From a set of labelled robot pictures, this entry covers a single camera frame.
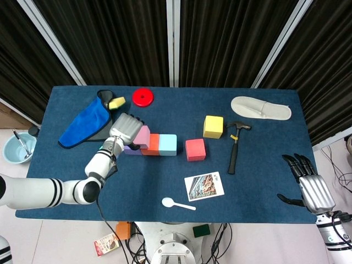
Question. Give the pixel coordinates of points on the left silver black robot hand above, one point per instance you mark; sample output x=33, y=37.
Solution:
x=125, y=127

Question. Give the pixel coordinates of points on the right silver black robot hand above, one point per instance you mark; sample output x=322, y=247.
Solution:
x=316, y=192

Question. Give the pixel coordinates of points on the pink foam cube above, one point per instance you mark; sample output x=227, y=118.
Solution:
x=143, y=134

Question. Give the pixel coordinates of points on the purple foam cube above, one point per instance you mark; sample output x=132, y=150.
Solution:
x=130, y=151

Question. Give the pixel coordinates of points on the orange foam cube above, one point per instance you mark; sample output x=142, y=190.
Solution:
x=154, y=143

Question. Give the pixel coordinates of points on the light blue foam cube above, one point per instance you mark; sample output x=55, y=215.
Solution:
x=167, y=143

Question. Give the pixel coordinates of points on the red foam cube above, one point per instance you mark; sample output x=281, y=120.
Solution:
x=195, y=148

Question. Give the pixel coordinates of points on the yellow foam cube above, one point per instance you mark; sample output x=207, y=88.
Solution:
x=213, y=125

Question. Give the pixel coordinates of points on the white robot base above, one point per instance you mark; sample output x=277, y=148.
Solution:
x=170, y=247

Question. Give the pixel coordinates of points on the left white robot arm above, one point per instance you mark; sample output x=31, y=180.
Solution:
x=27, y=192

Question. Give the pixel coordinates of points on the yellow green sponge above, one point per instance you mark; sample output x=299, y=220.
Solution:
x=116, y=103

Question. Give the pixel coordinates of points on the red round disc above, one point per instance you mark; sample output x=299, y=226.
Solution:
x=145, y=99

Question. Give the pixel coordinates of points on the black power plug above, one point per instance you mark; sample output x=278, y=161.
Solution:
x=345, y=217

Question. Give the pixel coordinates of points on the grey cloth black edged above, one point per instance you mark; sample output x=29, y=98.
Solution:
x=105, y=94

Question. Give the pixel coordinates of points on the blue microfibre cloth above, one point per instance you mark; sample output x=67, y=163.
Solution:
x=85, y=123

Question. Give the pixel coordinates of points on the white plastic spoon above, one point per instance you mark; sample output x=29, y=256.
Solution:
x=167, y=202

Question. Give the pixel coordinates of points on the black curtain panel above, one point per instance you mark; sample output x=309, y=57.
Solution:
x=330, y=68
x=22, y=55
x=220, y=41
x=110, y=41

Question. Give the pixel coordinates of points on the small black round cap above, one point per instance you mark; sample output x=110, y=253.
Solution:
x=33, y=131

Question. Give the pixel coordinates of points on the dragon picture postcard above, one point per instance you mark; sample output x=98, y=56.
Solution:
x=203, y=187

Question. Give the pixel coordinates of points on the orange box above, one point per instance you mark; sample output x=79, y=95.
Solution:
x=123, y=231

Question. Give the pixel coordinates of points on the white fabric slipper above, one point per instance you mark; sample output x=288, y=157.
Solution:
x=247, y=105

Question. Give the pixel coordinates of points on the brown cardboard box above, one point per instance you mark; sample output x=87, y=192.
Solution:
x=11, y=118

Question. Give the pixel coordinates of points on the light blue bowl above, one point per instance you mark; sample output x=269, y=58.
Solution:
x=11, y=154

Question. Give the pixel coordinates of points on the printed snack packet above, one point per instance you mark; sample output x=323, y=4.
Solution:
x=105, y=244

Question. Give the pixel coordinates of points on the dark green block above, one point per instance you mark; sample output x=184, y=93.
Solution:
x=201, y=230

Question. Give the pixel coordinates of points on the white screen frame post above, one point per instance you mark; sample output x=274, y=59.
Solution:
x=173, y=41
x=283, y=44
x=52, y=44

